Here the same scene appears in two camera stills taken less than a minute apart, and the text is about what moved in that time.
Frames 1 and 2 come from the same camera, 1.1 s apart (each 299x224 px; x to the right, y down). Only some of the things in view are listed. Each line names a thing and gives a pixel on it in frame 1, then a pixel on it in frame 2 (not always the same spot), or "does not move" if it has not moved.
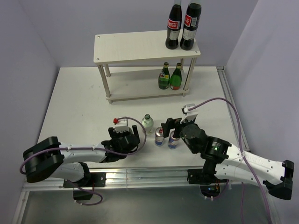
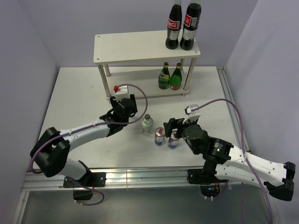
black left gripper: (113, 134) → (113, 102)
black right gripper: (169, 123) does not move
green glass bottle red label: (175, 79) does not move
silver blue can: (173, 142) does not move
